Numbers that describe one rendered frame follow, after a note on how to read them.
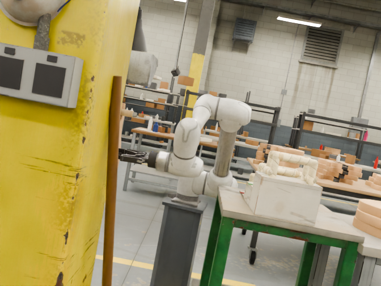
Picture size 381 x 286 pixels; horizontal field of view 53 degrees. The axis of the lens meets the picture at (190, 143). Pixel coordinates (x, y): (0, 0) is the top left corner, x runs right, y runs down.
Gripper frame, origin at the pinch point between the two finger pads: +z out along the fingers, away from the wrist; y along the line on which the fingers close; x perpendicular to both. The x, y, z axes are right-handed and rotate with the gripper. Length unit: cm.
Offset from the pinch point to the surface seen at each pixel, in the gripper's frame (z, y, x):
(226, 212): -55, -14, -13
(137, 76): -6.4, -2.1, 36.2
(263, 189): -69, -12, -1
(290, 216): -82, -12, -10
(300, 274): -108, 31, -60
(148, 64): -10.1, -1.3, 42.2
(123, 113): 0.1, 9.4, 17.3
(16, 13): -4, -103, 51
